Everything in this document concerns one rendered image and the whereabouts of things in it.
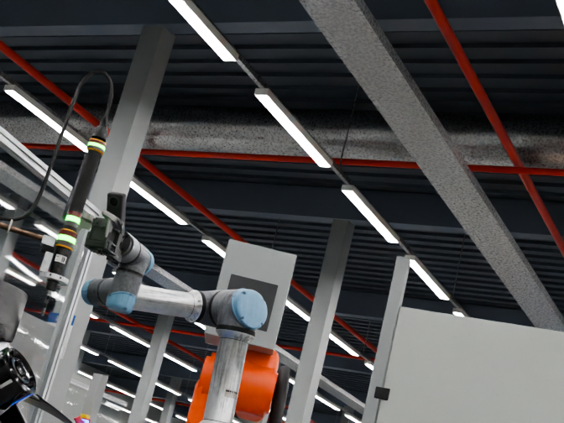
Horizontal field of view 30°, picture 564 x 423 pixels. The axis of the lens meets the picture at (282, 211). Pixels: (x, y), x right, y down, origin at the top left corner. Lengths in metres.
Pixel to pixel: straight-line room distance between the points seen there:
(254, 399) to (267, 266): 0.82
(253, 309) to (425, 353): 1.20
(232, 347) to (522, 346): 1.38
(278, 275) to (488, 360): 2.73
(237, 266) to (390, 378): 2.64
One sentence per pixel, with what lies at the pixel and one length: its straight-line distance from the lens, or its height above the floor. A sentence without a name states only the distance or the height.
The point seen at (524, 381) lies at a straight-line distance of 4.02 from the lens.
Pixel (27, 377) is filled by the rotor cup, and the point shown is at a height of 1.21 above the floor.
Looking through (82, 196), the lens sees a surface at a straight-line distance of 2.59.
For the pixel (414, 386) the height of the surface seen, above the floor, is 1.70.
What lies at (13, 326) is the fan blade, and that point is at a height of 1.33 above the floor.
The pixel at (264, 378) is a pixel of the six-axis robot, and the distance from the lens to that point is 6.52.
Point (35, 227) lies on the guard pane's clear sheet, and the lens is 3.77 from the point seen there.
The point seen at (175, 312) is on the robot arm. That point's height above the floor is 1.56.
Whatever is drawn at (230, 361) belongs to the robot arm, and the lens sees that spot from 3.03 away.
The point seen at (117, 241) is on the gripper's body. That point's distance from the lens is 2.73.
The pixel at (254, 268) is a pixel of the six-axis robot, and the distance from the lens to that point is 6.56.
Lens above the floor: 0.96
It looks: 18 degrees up
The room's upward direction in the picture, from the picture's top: 14 degrees clockwise
